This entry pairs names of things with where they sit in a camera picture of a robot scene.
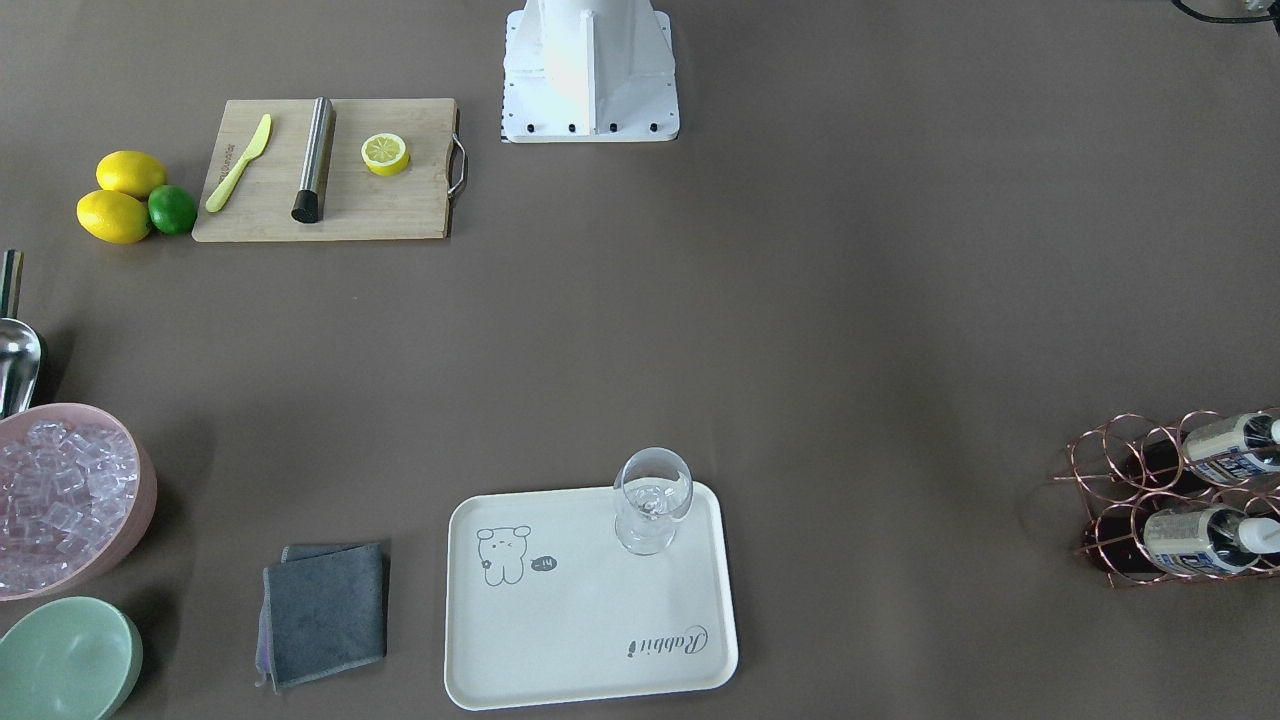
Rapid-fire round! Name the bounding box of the copper wire bottle basket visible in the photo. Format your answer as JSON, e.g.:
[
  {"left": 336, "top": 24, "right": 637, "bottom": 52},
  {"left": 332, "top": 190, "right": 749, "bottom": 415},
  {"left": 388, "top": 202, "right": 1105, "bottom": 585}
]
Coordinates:
[{"left": 1047, "top": 410, "right": 1277, "bottom": 589}]

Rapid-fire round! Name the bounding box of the tea bottle white cap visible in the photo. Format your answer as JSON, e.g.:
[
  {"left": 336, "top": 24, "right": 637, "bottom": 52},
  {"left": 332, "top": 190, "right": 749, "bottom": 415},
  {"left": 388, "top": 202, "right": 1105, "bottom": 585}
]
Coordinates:
[{"left": 1121, "top": 413, "right": 1279, "bottom": 495}]

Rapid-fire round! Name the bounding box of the clear wine glass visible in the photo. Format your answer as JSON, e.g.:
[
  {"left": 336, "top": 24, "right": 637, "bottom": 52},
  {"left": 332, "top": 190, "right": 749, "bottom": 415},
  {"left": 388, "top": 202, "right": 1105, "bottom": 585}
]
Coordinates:
[{"left": 614, "top": 447, "right": 692, "bottom": 557}]

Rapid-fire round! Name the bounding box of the cream rabbit tray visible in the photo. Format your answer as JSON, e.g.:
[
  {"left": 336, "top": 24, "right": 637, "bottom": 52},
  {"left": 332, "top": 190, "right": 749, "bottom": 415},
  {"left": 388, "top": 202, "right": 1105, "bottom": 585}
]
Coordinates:
[{"left": 444, "top": 483, "right": 740, "bottom": 711}]

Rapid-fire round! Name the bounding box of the bamboo cutting board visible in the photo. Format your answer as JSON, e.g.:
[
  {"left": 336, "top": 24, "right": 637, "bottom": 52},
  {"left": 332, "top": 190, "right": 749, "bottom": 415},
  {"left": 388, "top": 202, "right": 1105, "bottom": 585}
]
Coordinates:
[{"left": 192, "top": 97, "right": 465, "bottom": 243}]

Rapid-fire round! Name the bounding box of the half lemon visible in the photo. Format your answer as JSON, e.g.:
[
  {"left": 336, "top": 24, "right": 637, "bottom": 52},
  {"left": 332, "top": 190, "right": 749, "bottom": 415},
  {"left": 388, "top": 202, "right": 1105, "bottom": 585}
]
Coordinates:
[{"left": 360, "top": 132, "right": 411, "bottom": 177}]

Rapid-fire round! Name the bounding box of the steel muddler black tip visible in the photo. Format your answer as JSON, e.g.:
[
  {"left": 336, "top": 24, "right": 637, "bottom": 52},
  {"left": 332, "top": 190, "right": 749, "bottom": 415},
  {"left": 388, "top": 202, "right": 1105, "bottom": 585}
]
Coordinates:
[{"left": 291, "top": 97, "right": 337, "bottom": 224}]

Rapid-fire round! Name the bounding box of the grey folded cloth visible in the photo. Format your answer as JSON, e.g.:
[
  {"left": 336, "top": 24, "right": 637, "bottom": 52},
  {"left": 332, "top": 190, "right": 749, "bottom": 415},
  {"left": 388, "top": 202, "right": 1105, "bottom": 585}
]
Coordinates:
[{"left": 255, "top": 542, "right": 387, "bottom": 693}]

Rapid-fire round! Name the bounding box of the yellow plastic knife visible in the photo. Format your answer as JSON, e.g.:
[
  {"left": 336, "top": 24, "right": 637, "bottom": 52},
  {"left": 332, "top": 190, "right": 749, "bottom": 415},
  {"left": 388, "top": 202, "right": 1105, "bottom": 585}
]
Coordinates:
[{"left": 205, "top": 114, "right": 273, "bottom": 214}]

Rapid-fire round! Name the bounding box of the green lime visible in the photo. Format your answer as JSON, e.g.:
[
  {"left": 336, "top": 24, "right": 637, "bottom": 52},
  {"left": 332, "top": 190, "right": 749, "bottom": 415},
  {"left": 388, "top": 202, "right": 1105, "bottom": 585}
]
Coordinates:
[{"left": 146, "top": 184, "right": 198, "bottom": 234}]

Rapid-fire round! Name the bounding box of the upper whole lemon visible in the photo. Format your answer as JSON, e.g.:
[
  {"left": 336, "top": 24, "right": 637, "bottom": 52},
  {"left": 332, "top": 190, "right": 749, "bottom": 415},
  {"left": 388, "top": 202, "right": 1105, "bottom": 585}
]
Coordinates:
[{"left": 95, "top": 150, "right": 168, "bottom": 200}]

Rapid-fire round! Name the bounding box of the whole lemon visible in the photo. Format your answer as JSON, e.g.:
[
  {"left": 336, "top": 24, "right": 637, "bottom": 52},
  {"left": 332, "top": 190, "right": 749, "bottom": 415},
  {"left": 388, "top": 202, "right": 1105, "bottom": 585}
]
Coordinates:
[
  {"left": 95, "top": 150, "right": 168, "bottom": 200},
  {"left": 76, "top": 190, "right": 152, "bottom": 243}
]

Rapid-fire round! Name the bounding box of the lower whole lemon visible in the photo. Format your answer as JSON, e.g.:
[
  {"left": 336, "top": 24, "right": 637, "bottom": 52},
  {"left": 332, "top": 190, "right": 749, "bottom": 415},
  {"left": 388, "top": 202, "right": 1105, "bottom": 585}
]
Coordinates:
[{"left": 76, "top": 190, "right": 152, "bottom": 243}]

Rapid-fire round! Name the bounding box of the pink bowl of ice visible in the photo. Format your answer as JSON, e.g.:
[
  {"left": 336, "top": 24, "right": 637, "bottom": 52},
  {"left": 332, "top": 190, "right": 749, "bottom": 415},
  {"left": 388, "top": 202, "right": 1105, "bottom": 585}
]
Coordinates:
[{"left": 1, "top": 404, "right": 157, "bottom": 602}]

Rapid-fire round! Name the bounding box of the steel ice scoop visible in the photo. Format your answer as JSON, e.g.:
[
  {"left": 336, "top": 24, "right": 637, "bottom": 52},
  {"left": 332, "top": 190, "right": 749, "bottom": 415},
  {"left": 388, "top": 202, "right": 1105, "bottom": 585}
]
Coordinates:
[{"left": 1, "top": 249, "right": 44, "bottom": 419}]

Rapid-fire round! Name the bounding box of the green ceramic bowl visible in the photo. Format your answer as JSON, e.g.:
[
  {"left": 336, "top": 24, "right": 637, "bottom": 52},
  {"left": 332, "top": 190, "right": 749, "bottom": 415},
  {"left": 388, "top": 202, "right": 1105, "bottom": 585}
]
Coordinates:
[{"left": 1, "top": 596, "right": 143, "bottom": 719}]

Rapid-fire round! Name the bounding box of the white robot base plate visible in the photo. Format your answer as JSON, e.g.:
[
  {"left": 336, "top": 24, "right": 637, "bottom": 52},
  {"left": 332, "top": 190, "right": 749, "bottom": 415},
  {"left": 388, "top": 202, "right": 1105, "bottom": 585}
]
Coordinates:
[{"left": 500, "top": 1, "right": 681, "bottom": 143}]

